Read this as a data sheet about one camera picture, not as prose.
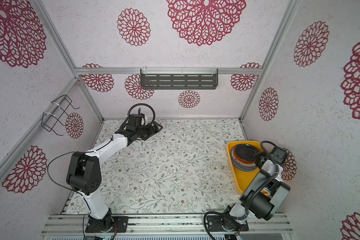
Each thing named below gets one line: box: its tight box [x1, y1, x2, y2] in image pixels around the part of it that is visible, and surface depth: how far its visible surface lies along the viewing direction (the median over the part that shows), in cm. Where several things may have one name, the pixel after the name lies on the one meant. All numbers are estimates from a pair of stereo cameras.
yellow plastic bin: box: [226, 140, 262, 196], surface depth 91 cm
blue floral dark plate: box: [231, 155, 257, 172], surface depth 91 cm
